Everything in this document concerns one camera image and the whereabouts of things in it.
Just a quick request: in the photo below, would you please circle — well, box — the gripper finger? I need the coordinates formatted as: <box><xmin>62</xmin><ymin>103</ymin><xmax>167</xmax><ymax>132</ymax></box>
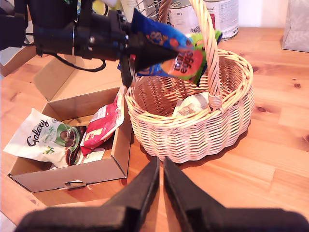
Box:
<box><xmin>102</xmin><ymin>156</ymin><xmax>161</xmax><ymax>232</ymax></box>
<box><xmin>163</xmin><ymin>156</ymin><xmax>228</xmax><ymax>232</ymax></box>

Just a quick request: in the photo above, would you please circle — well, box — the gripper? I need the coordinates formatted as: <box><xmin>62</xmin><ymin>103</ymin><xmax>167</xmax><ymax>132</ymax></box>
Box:
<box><xmin>74</xmin><ymin>9</ymin><xmax>180</xmax><ymax>87</ymax></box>

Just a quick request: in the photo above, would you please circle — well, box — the blue Terry's mini eggs bag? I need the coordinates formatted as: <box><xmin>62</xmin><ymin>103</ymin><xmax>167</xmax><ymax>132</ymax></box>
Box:
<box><xmin>117</xmin><ymin>8</ymin><xmax>223</xmax><ymax>87</ymax></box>

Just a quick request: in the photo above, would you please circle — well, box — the plain white printed bag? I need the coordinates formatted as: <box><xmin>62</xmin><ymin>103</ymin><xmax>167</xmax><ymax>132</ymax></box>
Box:
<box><xmin>172</xmin><ymin>91</ymin><xmax>211</xmax><ymax>117</ymax></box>

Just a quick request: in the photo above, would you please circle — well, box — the red white mini bunnies bag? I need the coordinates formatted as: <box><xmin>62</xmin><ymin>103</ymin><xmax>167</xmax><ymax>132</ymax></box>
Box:
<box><xmin>79</xmin><ymin>87</ymin><xmax>126</xmax><ymax>158</ymax></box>

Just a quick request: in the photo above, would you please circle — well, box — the white Galaxy eggs bag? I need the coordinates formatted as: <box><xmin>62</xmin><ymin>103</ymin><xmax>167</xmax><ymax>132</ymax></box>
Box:
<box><xmin>2</xmin><ymin>108</ymin><xmax>87</xmax><ymax>169</ymax></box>

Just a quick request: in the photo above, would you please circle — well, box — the white Porlex box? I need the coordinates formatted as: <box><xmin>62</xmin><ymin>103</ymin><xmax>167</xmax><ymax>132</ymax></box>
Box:
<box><xmin>120</xmin><ymin>0</ymin><xmax>138</xmax><ymax>22</ymax></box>

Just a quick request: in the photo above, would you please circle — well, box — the woven wicker basket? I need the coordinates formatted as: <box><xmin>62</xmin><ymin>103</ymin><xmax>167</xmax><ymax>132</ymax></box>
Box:
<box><xmin>125</xmin><ymin>0</ymin><xmax>255</xmax><ymax>164</ymax></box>

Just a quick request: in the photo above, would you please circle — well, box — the open cardboard box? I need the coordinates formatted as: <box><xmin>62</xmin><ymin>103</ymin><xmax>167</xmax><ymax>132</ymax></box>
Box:
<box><xmin>7</xmin><ymin>54</ymin><xmax>133</xmax><ymax>193</ymax></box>

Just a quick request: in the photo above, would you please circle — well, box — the pale grey tissue box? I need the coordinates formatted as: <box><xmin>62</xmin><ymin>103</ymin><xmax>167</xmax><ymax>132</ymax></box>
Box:
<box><xmin>281</xmin><ymin>0</ymin><xmax>309</xmax><ymax>53</ymax></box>

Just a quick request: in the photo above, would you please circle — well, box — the white label tin can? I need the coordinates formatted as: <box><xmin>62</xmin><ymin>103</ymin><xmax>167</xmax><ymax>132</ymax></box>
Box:
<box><xmin>168</xmin><ymin>0</ymin><xmax>201</xmax><ymax>34</ymax></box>

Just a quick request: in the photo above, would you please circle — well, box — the white printed paper sheet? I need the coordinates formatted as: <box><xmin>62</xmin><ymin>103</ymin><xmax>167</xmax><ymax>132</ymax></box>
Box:
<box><xmin>65</xmin><ymin>147</ymin><xmax>106</xmax><ymax>188</ymax></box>

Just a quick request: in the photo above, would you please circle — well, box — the red label tin can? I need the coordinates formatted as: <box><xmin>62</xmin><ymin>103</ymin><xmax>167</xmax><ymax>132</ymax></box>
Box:
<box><xmin>204</xmin><ymin>0</ymin><xmax>239</xmax><ymax>41</ymax></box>

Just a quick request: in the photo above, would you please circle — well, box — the wire utensil holder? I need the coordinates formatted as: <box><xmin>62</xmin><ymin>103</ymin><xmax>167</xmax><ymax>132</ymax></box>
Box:
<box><xmin>135</xmin><ymin>0</ymin><xmax>171</xmax><ymax>24</ymax></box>

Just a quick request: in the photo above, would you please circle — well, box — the thick black cable loop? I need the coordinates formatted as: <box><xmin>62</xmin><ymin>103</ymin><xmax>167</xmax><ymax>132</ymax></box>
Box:
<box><xmin>36</xmin><ymin>49</ymin><xmax>107</xmax><ymax>73</ymax></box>

